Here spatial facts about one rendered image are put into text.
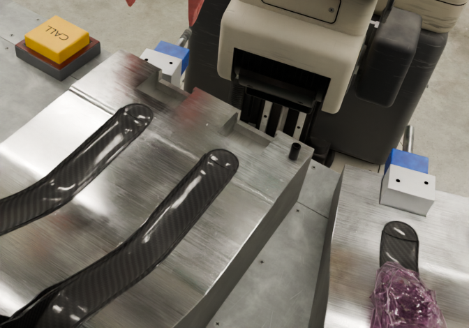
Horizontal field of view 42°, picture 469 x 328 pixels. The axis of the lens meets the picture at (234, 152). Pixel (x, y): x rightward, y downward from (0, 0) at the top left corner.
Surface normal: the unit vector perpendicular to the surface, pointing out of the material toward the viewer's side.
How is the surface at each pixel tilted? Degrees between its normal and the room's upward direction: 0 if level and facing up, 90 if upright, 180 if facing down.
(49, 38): 0
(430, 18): 90
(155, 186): 4
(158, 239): 1
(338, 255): 23
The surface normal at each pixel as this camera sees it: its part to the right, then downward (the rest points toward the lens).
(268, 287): 0.13, -0.67
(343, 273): 0.23, -0.92
